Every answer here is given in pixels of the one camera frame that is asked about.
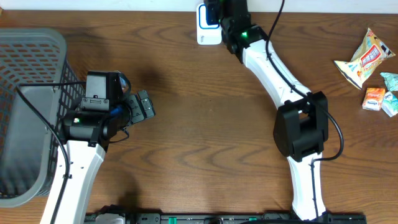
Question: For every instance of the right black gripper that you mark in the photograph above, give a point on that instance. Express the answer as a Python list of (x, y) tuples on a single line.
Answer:
[(209, 5)]

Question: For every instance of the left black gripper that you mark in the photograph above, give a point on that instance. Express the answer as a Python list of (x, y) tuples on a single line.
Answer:
[(137, 102)]

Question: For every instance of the yellow snack bag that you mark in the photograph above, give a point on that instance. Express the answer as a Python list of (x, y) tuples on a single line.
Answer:
[(369, 55)]

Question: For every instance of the orange small carton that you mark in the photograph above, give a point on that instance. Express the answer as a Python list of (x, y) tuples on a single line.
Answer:
[(373, 99)]

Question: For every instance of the mint green pack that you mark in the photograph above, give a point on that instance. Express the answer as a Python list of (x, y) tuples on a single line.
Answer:
[(390, 80)]

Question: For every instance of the teal small carton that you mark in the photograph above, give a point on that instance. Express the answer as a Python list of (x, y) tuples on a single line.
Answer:
[(389, 104)]

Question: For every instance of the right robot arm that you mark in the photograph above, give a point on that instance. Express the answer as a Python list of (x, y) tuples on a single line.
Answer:
[(301, 124)]

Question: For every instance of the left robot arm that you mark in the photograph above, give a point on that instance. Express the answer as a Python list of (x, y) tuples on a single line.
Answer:
[(108, 107)]

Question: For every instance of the white barcode scanner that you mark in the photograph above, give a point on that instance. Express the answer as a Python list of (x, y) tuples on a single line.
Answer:
[(206, 34)]

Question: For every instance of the grey plastic shopping basket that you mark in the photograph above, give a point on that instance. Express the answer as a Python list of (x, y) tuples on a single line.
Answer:
[(36, 58)]

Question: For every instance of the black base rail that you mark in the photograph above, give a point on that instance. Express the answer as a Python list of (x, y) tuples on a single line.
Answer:
[(156, 218)]

